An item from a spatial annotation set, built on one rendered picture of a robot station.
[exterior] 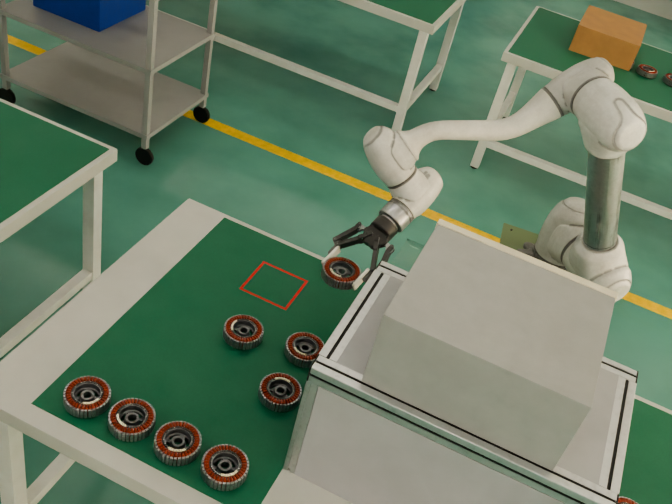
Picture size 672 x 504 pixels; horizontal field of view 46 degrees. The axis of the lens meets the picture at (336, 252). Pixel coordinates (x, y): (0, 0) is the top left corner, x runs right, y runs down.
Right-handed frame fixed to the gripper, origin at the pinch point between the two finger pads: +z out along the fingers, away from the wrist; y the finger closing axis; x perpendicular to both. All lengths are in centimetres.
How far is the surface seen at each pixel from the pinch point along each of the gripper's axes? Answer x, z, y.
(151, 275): 0, 36, 44
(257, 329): -0.8, 28.1, 6.9
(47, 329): 18, 67, 43
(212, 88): -159, -89, 224
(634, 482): -27, -10, -93
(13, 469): 1, 99, 29
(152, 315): 5, 45, 31
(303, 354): -2.5, 24.8, -7.8
